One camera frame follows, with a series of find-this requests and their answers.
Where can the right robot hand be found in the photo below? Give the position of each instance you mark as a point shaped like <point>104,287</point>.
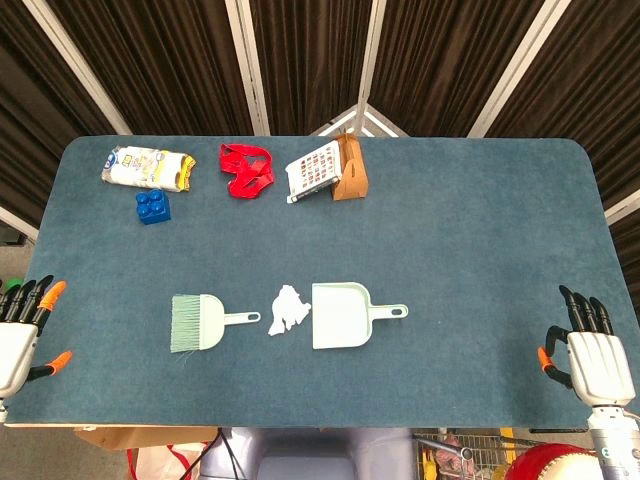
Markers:
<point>597,362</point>

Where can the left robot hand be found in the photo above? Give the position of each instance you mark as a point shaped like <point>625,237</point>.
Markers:
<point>15,345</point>

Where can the mint green hand broom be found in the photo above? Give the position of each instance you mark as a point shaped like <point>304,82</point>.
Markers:
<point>200,322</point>

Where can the mint green dustpan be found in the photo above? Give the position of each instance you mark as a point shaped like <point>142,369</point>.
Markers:
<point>340,315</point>

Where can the white paper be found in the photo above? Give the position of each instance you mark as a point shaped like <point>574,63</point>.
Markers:
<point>287,310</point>

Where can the green object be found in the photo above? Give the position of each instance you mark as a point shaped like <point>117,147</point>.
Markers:
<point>12,283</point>

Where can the white red shopping bag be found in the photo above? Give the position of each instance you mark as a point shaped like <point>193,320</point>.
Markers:
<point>160,462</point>

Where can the yellow white snack bag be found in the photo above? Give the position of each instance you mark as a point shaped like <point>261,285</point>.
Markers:
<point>145,167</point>

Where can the red cloth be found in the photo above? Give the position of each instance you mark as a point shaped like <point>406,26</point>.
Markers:
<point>245,172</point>

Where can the cardboard box under table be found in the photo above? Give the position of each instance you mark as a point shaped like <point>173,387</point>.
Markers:
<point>140,436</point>

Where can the teal felt table mat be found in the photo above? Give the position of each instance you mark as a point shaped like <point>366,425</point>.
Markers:
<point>450,250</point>

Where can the blue building block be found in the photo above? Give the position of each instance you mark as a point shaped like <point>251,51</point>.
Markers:
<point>152,207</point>

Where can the brown cardboard carrier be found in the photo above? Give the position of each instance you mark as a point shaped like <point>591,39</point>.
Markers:
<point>352,180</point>

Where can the lavender robot torso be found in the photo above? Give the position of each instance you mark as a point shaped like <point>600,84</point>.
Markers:
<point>305,455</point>

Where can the dark brown curtain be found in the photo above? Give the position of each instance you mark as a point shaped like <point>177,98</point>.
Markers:
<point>165,60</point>

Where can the white printed card box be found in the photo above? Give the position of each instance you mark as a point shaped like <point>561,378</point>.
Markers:
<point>315,172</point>

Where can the white partition frame post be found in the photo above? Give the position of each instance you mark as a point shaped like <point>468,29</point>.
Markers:
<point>515,70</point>
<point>247,65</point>
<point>369,55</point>
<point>75,60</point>

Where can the white partition foot frame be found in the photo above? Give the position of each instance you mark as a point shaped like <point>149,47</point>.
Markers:
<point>380,122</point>

